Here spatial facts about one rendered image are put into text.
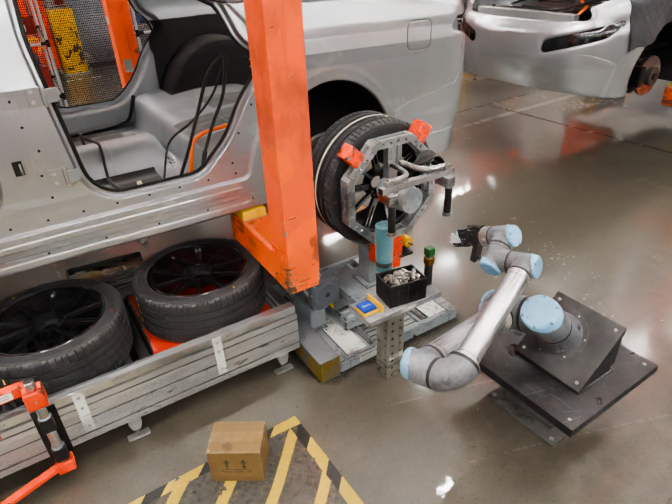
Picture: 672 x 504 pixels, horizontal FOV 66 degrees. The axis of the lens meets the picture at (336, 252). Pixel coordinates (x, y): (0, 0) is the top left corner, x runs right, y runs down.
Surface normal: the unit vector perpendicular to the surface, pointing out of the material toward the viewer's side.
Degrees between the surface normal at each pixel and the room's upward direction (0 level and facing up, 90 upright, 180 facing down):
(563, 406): 0
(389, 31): 90
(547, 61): 90
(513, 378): 0
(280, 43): 90
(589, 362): 43
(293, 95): 90
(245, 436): 0
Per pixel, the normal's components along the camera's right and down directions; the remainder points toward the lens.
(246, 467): -0.02, 0.51
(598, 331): -0.60, -0.43
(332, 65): 0.54, 0.41
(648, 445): -0.04, -0.86
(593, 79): -0.20, 0.69
